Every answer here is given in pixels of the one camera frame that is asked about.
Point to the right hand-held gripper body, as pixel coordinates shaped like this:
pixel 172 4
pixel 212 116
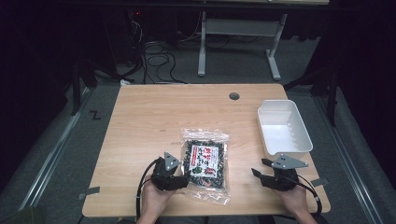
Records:
pixel 285 177

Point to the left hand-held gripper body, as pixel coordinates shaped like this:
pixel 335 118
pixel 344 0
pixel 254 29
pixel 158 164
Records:
pixel 165 179

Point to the clear packet of dark seaweed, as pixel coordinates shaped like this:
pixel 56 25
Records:
pixel 205 161

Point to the person's left hand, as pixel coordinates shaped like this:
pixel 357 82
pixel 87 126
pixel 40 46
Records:
pixel 154 199

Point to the person's right hand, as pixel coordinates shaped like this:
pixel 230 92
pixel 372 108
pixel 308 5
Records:
pixel 292 200

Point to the white plastic bin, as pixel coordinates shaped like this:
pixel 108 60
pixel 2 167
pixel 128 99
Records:
pixel 281 130

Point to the grey tape strip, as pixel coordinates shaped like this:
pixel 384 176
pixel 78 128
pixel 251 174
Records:
pixel 88 192
pixel 320 181

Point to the black stand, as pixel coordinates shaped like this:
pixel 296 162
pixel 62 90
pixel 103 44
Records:
pixel 79 84
pixel 327 90

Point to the white floor plug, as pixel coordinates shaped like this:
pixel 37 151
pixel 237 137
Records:
pixel 124 82

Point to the metal floor rail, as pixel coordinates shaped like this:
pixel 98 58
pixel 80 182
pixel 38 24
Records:
pixel 53 152
pixel 351 155

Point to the white metal desk frame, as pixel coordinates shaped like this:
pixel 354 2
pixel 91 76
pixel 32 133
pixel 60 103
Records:
pixel 239 27

